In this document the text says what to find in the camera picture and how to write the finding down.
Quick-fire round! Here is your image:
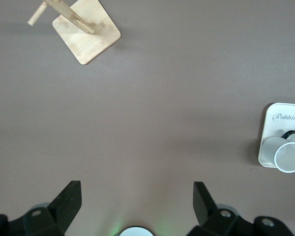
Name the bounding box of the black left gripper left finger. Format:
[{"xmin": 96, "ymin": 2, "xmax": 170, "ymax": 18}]
[{"xmin": 0, "ymin": 180, "xmax": 83, "ymax": 236}]

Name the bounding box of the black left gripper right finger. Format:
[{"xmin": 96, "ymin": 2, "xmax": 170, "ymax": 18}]
[{"xmin": 186, "ymin": 181, "xmax": 293, "ymax": 236}]

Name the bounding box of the white cup black handle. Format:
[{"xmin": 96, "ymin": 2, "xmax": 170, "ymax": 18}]
[{"xmin": 262, "ymin": 130, "xmax": 295, "ymax": 174}]

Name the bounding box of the wooden cup rack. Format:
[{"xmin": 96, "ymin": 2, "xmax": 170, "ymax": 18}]
[{"xmin": 27, "ymin": 0, "xmax": 121, "ymax": 65}]

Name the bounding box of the beige rectangular tray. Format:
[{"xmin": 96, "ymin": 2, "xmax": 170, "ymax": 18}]
[{"xmin": 257, "ymin": 102, "xmax": 295, "ymax": 171}]

